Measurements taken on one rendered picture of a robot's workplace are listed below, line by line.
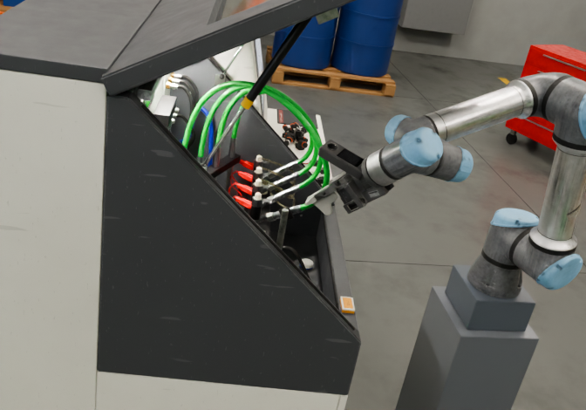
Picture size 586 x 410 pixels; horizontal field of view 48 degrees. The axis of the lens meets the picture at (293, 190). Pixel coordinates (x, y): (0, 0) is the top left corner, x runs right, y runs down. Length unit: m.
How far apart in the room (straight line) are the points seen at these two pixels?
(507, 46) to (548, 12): 0.64
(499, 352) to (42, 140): 1.34
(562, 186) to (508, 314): 0.45
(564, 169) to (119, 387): 1.15
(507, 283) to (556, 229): 0.26
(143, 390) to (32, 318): 0.30
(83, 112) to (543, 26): 8.31
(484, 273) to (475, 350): 0.22
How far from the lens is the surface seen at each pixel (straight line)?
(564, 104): 1.63
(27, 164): 1.37
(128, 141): 1.30
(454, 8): 8.39
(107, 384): 1.64
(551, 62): 5.79
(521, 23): 9.13
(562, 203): 1.73
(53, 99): 1.30
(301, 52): 6.42
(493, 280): 1.94
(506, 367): 2.07
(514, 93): 1.65
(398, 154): 1.33
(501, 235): 1.88
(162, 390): 1.63
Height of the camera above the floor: 1.88
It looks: 26 degrees down
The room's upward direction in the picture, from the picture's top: 10 degrees clockwise
